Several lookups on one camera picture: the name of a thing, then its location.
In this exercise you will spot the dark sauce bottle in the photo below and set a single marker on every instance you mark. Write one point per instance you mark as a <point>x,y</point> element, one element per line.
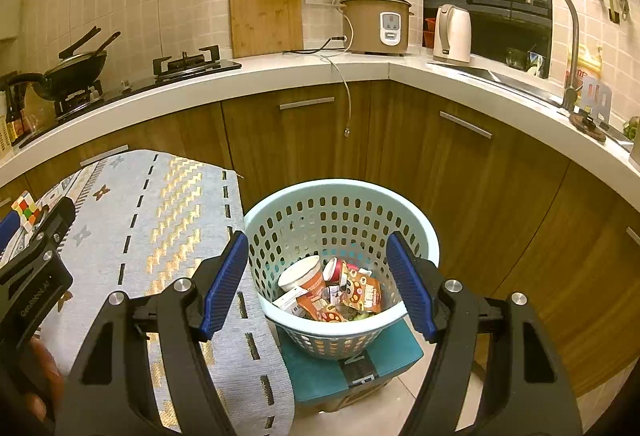
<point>15,123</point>

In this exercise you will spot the teal stool under basket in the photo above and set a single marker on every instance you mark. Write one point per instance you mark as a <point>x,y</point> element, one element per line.
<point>333,383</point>

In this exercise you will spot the beige rice cooker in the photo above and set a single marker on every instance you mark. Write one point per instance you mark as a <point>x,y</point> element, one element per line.
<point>376,26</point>

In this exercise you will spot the colourful Rubik's cube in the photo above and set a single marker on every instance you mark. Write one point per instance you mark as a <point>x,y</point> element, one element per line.
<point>27,210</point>

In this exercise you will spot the wooden kitchen cabinets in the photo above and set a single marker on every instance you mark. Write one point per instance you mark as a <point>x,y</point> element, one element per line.
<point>520,200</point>

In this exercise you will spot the white electric kettle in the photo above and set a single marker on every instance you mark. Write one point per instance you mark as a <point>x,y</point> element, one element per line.
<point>453,35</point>

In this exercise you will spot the wooden cutting board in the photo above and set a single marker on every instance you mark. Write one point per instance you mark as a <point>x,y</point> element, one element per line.
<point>262,27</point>

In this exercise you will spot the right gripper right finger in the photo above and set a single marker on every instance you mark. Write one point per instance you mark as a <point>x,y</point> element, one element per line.
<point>414,293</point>

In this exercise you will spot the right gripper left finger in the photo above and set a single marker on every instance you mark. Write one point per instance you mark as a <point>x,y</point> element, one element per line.
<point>221,278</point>

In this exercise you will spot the black wok pan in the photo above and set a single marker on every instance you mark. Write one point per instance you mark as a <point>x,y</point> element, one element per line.
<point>76,71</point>

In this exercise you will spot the light blue perforated basket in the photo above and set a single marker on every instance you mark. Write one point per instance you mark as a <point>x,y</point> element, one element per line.
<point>346,218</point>

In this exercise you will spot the patterned blue table mat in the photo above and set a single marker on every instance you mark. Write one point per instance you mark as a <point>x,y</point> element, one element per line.
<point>126,334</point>

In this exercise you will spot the left hand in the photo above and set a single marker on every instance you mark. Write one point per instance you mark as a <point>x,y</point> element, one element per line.
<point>31,387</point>

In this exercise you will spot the black gas stove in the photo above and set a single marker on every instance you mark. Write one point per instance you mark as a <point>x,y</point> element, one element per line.
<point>165,71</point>

